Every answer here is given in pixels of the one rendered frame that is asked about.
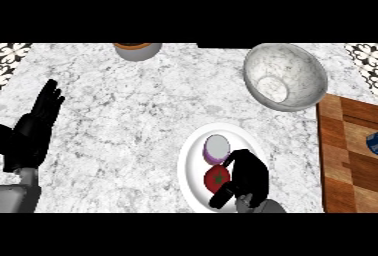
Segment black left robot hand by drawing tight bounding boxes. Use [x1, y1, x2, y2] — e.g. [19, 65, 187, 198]
[0, 78, 66, 174]

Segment blue object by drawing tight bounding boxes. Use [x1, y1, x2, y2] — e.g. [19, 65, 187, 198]
[364, 131, 378, 153]

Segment red tomato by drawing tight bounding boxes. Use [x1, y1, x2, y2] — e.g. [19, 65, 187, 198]
[202, 164, 233, 195]

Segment purple halved onion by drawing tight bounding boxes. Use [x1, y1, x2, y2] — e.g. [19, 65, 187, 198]
[200, 133, 231, 166]

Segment grey pot with brown rim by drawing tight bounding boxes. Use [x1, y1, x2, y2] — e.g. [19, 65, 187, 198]
[112, 42, 163, 63]

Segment white round plate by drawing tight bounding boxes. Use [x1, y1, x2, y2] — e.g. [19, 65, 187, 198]
[175, 122, 271, 214]

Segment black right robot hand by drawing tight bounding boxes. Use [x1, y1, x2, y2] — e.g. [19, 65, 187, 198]
[208, 148, 271, 210]

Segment white marble bowl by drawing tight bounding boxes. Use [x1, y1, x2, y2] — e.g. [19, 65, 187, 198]
[242, 43, 329, 113]

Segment brown wooden cutting board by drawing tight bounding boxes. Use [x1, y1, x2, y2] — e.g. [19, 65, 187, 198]
[314, 93, 378, 214]

